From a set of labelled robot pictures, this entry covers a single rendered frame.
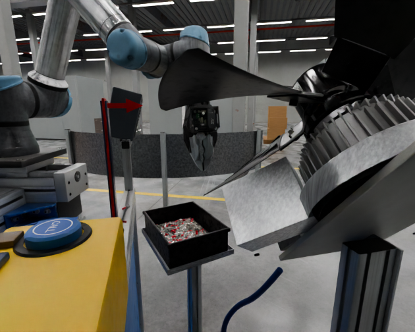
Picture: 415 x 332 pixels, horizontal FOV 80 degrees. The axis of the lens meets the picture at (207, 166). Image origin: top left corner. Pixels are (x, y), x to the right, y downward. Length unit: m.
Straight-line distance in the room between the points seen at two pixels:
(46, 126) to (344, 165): 10.92
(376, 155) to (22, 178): 0.86
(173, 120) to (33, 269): 6.64
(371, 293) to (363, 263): 0.08
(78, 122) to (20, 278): 9.98
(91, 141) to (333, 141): 2.35
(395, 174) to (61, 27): 0.91
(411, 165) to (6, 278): 0.40
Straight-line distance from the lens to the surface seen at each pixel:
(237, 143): 2.43
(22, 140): 0.92
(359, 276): 0.60
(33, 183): 0.88
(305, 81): 0.58
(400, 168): 0.38
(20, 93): 0.94
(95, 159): 2.60
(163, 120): 6.91
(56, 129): 10.81
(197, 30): 0.71
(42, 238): 0.23
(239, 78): 0.40
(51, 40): 0.97
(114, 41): 0.61
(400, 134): 0.39
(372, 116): 0.43
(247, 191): 0.51
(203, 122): 0.62
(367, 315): 0.67
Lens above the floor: 1.18
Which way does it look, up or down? 13 degrees down
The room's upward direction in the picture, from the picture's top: straight up
